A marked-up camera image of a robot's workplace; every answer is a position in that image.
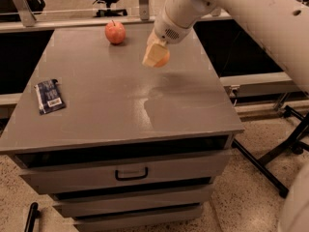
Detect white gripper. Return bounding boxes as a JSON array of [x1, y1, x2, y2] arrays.
[[143, 7, 193, 67]]

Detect orange fruit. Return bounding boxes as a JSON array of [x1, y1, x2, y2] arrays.
[[154, 51, 170, 68]]

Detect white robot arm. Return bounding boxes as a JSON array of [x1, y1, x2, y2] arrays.
[[143, 0, 309, 94]]

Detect red apple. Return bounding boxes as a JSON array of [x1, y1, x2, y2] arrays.
[[104, 20, 126, 44]]

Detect grey drawer cabinet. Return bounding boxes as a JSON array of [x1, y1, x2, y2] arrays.
[[0, 24, 242, 232]]

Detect blue snack packet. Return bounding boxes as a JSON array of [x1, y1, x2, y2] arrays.
[[34, 79, 66, 115]]

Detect black stand legs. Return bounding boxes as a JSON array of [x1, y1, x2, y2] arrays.
[[232, 105, 309, 198]]

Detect black drawer handle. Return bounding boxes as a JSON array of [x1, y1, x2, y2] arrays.
[[115, 167, 149, 182]]

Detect black handle bottom left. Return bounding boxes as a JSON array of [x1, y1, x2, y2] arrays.
[[24, 202, 40, 232]]

